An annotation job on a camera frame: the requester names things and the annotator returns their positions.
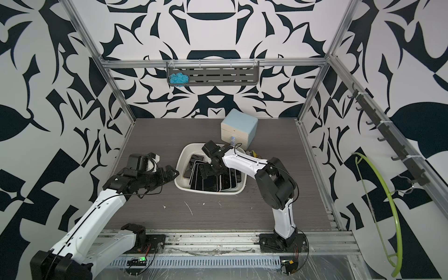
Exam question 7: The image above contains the white storage basin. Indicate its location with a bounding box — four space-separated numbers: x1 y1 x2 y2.
175 143 247 196

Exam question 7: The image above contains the phone cream case in basin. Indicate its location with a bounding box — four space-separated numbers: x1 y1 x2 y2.
190 161 204 191

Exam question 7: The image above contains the small electronics board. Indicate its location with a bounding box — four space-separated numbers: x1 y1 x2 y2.
280 260 299 275
126 257 148 268

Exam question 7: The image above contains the phone pink case in basin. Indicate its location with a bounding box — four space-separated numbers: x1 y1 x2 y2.
203 176 220 193

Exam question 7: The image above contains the phone light blue case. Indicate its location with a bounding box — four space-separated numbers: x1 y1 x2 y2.
229 169 239 189

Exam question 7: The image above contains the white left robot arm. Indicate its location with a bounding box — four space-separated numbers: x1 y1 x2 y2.
30 153 179 280

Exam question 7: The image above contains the light blue drawer cabinet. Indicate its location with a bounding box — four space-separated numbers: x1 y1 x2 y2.
220 108 259 150

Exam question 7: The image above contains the small electronics board right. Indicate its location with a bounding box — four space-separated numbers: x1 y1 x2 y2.
280 260 299 275

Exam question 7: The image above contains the phone pale blue case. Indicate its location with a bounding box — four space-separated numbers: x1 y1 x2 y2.
220 171 232 191

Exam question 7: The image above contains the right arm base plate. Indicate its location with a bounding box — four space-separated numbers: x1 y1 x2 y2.
257 232 308 253

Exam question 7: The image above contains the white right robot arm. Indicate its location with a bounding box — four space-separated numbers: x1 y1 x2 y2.
201 141 298 247

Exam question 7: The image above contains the small electronics board left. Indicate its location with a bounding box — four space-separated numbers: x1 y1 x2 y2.
126 257 148 268

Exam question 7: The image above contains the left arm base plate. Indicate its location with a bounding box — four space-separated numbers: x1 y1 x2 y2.
139 234 167 253

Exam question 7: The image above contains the grey slotted wall rack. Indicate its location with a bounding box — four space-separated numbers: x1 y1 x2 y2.
166 59 260 86

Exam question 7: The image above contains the green hose loop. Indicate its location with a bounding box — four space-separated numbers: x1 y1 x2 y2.
352 152 404 278

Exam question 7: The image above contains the blue crumpled cloth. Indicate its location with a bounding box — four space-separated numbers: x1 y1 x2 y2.
169 73 190 87

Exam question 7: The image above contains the dark wall hook rail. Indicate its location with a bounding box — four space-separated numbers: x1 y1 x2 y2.
351 89 430 187

